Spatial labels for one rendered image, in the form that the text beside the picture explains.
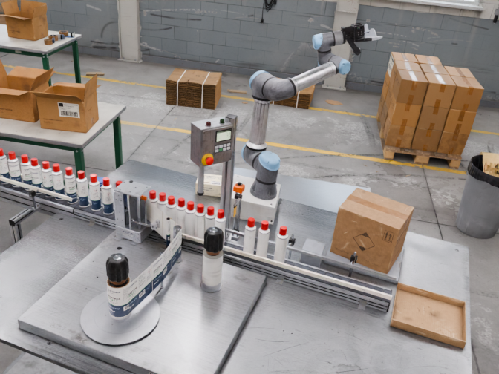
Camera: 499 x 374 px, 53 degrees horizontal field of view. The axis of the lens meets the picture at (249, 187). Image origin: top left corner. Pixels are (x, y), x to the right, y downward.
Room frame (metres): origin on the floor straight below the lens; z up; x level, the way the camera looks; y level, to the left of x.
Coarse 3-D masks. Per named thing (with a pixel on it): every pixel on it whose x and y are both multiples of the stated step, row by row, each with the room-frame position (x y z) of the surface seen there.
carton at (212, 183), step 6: (204, 174) 2.59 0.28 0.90; (210, 174) 2.60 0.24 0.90; (204, 180) 2.52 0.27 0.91; (210, 180) 2.53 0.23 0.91; (216, 180) 2.54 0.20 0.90; (204, 186) 2.48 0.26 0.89; (210, 186) 2.48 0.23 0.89; (216, 186) 2.48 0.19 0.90; (204, 192) 2.48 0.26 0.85; (210, 192) 2.48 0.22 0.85; (216, 192) 2.48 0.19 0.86
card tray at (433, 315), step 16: (400, 288) 1.80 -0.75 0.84; (416, 288) 1.78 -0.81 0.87; (400, 304) 1.70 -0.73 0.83; (416, 304) 1.70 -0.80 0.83; (432, 304) 1.71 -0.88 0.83; (448, 304) 1.72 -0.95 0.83; (464, 304) 1.70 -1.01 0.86; (400, 320) 1.60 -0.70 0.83; (416, 320) 1.61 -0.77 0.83; (432, 320) 1.61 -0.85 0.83; (448, 320) 1.62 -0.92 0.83; (464, 320) 1.61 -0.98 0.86; (432, 336) 1.51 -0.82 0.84; (448, 336) 1.49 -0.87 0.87; (464, 336) 1.51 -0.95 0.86
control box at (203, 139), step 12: (204, 120) 2.08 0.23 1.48; (216, 120) 2.09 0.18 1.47; (192, 132) 2.03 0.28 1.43; (204, 132) 1.97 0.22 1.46; (192, 144) 2.03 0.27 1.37; (204, 144) 1.98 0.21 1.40; (216, 144) 2.01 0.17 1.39; (192, 156) 2.03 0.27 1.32; (204, 156) 1.98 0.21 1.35; (216, 156) 2.02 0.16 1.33; (228, 156) 2.06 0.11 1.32
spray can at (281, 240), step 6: (282, 228) 1.85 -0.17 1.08; (282, 234) 1.84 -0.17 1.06; (276, 240) 1.85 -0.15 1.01; (282, 240) 1.83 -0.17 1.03; (276, 246) 1.84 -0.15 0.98; (282, 246) 1.83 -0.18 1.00; (276, 252) 1.84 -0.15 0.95; (282, 252) 1.83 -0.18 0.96; (276, 258) 1.83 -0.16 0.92; (282, 258) 1.83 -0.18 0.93
